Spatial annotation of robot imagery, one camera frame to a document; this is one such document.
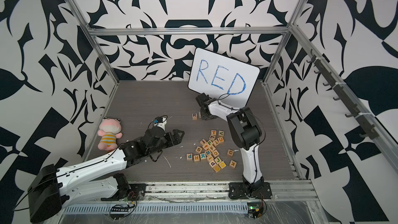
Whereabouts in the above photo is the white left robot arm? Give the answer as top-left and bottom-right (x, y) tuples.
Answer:
(28, 127), (184, 223)

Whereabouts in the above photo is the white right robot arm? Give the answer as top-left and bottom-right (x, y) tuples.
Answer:
(196, 93), (264, 199)

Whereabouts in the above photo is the wooden block letter G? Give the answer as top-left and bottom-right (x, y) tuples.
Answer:
(195, 147), (203, 153)

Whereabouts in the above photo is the white whiteboard with RED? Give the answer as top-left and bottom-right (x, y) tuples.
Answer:
(188, 48), (260, 108)

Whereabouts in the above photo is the wooden block letter J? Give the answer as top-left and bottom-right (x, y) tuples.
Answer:
(215, 157), (222, 164)

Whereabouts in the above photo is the wooden block letter C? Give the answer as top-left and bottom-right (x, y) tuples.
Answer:
(227, 149), (234, 157)

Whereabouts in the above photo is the pink plush toy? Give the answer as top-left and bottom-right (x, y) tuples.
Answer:
(97, 118), (123, 152)

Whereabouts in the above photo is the yellow faced wooden block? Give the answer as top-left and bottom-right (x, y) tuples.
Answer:
(212, 165), (221, 173)

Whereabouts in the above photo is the left circuit board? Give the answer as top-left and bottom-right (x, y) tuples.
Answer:
(108, 204), (137, 220)

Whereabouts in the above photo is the circuit board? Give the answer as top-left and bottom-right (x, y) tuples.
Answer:
(247, 201), (266, 219)
(108, 204), (137, 220)

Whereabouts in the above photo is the right circuit board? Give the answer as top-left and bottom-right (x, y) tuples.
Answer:
(247, 201), (266, 219)

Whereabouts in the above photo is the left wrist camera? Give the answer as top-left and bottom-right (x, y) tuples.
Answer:
(153, 115), (168, 131)

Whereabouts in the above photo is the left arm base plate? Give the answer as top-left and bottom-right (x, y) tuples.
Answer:
(101, 184), (147, 202)

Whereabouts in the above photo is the white perforated cable duct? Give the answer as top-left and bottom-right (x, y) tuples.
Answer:
(63, 202), (249, 215)

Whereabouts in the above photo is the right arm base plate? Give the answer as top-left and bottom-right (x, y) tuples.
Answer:
(228, 181), (273, 200)

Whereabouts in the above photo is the aluminium frame crossbar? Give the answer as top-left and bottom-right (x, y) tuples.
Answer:
(88, 27), (288, 36)

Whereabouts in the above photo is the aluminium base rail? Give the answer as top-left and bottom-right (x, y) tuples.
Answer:
(140, 180), (319, 203)

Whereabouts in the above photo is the black hook rack rail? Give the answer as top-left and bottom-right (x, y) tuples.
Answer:
(307, 50), (380, 140)

